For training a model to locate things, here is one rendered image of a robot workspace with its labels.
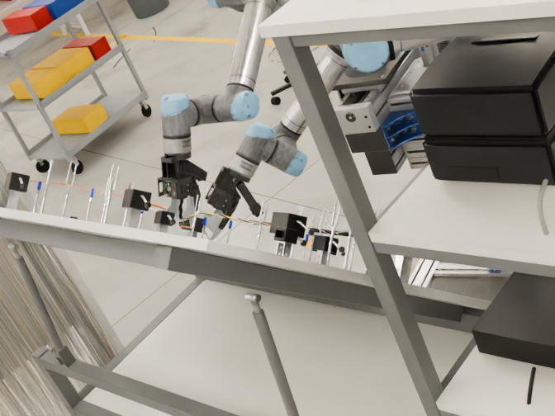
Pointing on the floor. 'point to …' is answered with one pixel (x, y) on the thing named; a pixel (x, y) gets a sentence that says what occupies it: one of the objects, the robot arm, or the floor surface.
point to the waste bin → (147, 7)
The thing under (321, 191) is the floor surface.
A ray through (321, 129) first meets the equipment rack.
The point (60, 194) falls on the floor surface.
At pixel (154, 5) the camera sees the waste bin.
